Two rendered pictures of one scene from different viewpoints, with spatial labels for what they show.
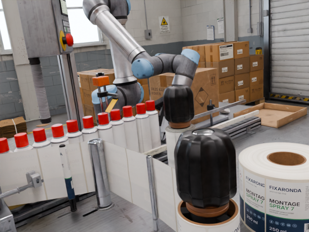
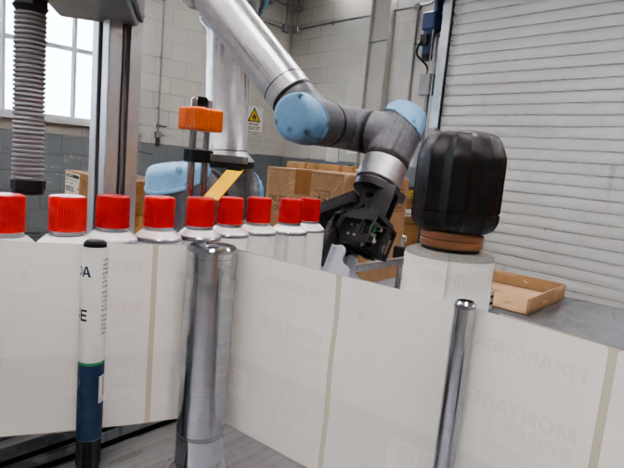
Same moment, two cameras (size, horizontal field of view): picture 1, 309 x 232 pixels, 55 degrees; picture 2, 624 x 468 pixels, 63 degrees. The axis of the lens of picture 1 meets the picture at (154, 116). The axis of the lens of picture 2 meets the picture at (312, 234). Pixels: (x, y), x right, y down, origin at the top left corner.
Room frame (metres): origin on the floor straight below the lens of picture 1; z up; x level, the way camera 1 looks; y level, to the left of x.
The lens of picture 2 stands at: (0.32, 0.17, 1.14)
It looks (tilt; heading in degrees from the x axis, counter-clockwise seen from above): 8 degrees down; 348
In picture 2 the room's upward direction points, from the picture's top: 5 degrees clockwise
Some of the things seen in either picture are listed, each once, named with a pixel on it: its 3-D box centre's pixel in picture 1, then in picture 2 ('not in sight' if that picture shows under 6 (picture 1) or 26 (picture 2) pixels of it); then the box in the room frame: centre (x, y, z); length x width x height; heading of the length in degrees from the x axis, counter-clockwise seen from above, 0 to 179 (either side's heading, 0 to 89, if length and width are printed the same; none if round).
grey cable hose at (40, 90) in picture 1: (40, 90); (29, 95); (0.93, 0.35, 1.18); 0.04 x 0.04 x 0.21
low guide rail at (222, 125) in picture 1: (180, 141); not in sight; (1.10, -0.09, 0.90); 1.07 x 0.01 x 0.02; 127
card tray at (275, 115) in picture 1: (270, 113); (498, 287); (1.55, -0.63, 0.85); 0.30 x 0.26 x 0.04; 127
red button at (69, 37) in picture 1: (67, 40); not in sight; (0.91, 0.23, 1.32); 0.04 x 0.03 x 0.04; 2
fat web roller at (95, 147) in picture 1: (100, 174); (204, 362); (0.72, 0.16, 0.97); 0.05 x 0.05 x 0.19
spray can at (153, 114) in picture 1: (152, 127); (304, 265); (1.07, 0.01, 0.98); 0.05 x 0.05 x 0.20
